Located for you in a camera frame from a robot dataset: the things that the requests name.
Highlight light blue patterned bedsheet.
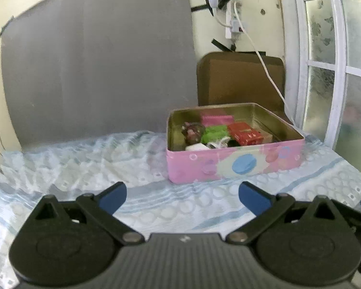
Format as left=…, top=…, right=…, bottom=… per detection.
left=0, top=130, right=361, bottom=289

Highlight shiny pink pouch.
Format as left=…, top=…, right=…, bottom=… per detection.
left=199, top=113, right=233, bottom=126

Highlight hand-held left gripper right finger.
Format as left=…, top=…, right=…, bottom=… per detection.
left=226, top=181, right=341, bottom=245

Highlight white power strip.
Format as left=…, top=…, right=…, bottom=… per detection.
left=225, top=1, right=244, bottom=40

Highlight small cardboard box pink cross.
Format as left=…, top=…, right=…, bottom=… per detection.
left=185, top=143, right=210, bottom=152

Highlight white cable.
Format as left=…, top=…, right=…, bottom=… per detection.
left=233, top=2, right=296, bottom=127

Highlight large red box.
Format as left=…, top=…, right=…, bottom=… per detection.
left=228, top=122, right=264, bottom=147

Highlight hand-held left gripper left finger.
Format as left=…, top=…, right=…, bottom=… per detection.
left=30, top=181, right=145, bottom=245

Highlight pink tin box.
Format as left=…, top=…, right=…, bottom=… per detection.
left=166, top=103, right=305, bottom=184

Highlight grey board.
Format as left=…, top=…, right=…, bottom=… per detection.
left=0, top=0, right=199, bottom=153

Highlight white window frame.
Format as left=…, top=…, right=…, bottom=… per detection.
left=276, top=0, right=361, bottom=185

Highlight black tape strips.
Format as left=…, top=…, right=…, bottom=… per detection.
left=180, top=0, right=249, bottom=52

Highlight green toy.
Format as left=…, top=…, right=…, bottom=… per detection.
left=201, top=125, right=231, bottom=144

